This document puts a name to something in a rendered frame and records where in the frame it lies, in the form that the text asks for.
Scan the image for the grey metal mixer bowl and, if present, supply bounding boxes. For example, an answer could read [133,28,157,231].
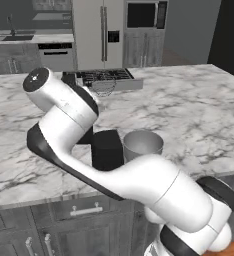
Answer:
[122,130,165,164]

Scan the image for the black hob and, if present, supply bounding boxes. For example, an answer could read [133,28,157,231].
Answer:
[75,67,144,93]

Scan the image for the white dishwasher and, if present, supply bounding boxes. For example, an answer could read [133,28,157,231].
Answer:
[37,41,75,72]

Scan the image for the grey drawer front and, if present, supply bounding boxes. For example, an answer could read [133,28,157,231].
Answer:
[50,195,112,222]
[0,207,34,232]

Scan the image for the white fridge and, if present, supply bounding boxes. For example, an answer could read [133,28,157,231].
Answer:
[71,0,125,71]

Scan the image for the grey cupboard door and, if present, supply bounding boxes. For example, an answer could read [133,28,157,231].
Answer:
[0,227,41,256]
[38,214,134,256]

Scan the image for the black microwave oven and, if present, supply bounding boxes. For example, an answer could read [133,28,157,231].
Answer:
[125,0,169,31]

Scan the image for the grey base cupboards run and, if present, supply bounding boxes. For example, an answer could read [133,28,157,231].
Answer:
[0,42,42,76]

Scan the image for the dark sink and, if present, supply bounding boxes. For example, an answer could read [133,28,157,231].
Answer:
[2,34,35,42]

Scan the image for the dark tap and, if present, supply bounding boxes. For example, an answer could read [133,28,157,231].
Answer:
[6,13,17,36]

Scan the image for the silver drawer handle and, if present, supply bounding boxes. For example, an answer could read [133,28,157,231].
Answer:
[70,201,104,217]

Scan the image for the silver cupboard door handle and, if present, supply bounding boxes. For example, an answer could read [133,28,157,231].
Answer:
[24,236,36,256]
[43,233,55,256]

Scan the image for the grey wall cupboards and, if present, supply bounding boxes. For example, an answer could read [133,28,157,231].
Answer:
[31,0,73,12]

